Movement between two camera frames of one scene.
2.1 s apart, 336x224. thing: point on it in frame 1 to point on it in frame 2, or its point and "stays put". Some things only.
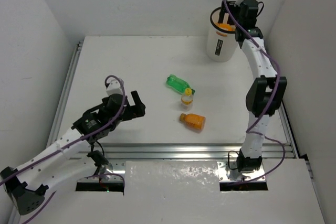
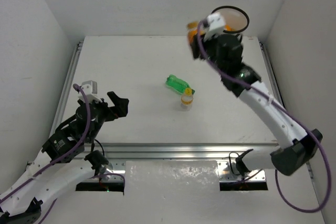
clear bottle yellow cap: (186, 103) stays put
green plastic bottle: (177, 84) stays put
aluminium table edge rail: (180, 151) stays put
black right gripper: (231, 7) to (197, 50)
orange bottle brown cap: (193, 121) to (192, 28)
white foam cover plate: (170, 177) stays put
